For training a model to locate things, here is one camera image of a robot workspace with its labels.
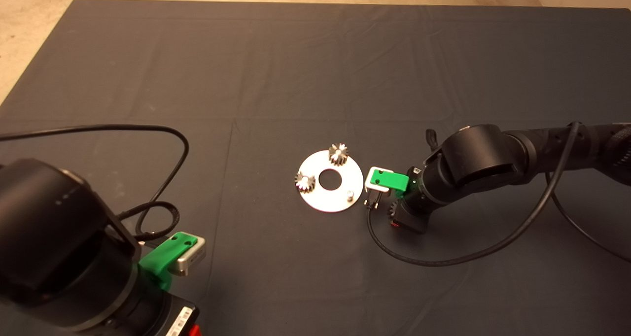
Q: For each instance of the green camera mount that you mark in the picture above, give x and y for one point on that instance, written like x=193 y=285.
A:
x=160 y=257
x=392 y=181

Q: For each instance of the dark grey table cloth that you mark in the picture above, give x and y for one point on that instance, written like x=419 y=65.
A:
x=296 y=55

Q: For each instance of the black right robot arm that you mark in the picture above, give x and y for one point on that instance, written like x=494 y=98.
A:
x=473 y=153

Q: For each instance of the small steel planetary gear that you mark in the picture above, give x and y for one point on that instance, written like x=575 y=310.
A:
x=393 y=209
x=304 y=183
x=338 y=154

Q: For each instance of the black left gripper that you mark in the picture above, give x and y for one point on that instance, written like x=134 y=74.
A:
x=177 y=319

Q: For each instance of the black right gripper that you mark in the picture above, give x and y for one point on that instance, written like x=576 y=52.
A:
x=411 y=220

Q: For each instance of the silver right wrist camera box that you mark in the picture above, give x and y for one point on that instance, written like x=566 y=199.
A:
x=368 y=181

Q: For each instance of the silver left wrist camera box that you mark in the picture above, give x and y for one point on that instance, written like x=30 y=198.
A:
x=193 y=254

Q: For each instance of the green left camera mount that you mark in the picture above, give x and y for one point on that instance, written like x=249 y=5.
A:
x=160 y=257

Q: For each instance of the round metal carrier plate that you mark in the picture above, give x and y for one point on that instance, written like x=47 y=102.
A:
x=335 y=200

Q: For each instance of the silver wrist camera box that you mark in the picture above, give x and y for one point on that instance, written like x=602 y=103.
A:
x=368 y=181
x=193 y=254

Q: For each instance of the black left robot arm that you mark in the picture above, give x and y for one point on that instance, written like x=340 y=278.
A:
x=49 y=227

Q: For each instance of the green right camera mount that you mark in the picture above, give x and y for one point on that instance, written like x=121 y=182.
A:
x=392 y=181

